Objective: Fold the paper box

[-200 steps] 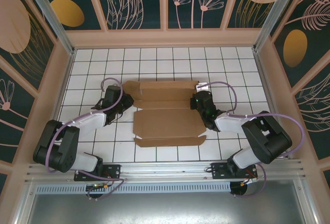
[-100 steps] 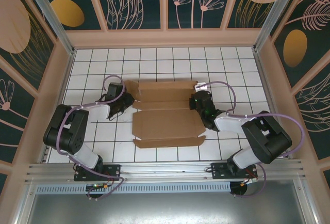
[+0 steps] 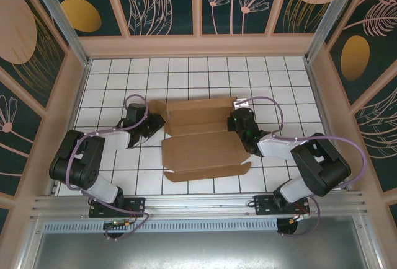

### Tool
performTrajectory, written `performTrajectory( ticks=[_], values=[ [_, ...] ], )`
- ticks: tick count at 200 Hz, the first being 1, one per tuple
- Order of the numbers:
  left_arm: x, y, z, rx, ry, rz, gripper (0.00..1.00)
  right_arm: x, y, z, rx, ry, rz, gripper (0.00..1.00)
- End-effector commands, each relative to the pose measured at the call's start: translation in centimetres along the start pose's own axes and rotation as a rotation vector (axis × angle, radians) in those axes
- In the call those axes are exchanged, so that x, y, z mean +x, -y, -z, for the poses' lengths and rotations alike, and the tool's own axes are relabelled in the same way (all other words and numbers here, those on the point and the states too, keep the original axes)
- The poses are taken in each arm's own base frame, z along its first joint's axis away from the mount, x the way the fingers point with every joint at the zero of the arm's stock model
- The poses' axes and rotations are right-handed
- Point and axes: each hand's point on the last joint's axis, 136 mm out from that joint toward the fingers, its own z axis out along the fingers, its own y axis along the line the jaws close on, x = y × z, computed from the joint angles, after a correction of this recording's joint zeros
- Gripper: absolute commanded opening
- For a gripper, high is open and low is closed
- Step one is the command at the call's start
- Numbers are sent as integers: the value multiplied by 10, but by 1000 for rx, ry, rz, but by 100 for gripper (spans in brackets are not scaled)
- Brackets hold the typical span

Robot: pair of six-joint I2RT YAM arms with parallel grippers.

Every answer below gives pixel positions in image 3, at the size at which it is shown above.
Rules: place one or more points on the brown cardboard paper box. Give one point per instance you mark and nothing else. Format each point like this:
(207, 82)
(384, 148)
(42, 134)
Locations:
(201, 151)

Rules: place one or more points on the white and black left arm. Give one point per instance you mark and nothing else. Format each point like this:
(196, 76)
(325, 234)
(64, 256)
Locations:
(90, 163)

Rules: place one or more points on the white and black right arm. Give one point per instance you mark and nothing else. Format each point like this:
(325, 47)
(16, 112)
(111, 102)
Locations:
(319, 166)

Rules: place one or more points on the grey sheet metal panel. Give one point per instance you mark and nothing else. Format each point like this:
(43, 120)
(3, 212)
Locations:
(198, 250)

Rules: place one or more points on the aluminium table side rail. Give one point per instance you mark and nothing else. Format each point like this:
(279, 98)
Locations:
(77, 95)
(319, 95)

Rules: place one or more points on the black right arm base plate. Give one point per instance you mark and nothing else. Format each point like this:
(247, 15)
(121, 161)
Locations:
(263, 204)

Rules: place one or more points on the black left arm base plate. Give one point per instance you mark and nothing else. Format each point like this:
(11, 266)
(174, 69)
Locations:
(136, 204)

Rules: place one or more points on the aluminium table edge rail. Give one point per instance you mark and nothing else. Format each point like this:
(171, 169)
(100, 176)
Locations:
(198, 204)

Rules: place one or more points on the teal floral wall panel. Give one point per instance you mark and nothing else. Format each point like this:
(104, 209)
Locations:
(366, 49)
(242, 2)
(155, 2)
(93, 2)
(307, 2)
(24, 49)
(15, 132)
(378, 132)

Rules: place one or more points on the aluminium corner post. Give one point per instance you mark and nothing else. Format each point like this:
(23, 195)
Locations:
(334, 18)
(60, 18)

